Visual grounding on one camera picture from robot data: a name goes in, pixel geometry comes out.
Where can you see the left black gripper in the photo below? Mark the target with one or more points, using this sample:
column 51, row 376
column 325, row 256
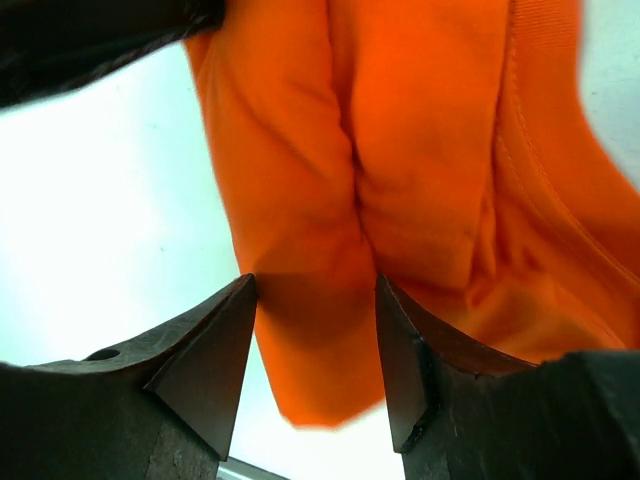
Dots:
column 52, row 47

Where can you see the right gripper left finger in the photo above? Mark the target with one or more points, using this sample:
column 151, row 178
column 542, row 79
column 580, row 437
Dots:
column 161, row 405

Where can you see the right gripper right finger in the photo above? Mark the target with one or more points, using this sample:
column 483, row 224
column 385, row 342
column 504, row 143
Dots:
column 459, row 409

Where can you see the orange t-shirt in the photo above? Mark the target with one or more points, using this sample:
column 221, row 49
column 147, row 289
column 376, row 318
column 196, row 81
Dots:
column 439, row 143

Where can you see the aluminium front rail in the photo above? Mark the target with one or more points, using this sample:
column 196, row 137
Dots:
column 235, row 469

